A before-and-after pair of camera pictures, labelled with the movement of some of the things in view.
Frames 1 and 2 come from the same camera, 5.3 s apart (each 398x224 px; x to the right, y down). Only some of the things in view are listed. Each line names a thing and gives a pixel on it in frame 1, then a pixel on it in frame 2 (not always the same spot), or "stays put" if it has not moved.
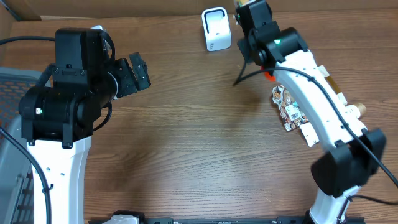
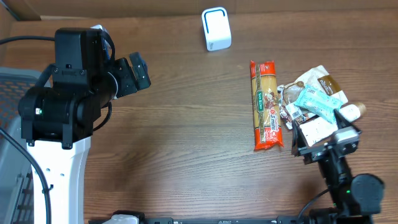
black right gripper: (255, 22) → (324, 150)
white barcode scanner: (216, 28) stays put
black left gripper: (130, 84) stays put
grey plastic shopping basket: (15, 190) stays put
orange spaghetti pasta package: (266, 74) → (267, 122)
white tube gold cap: (356, 111) stays put
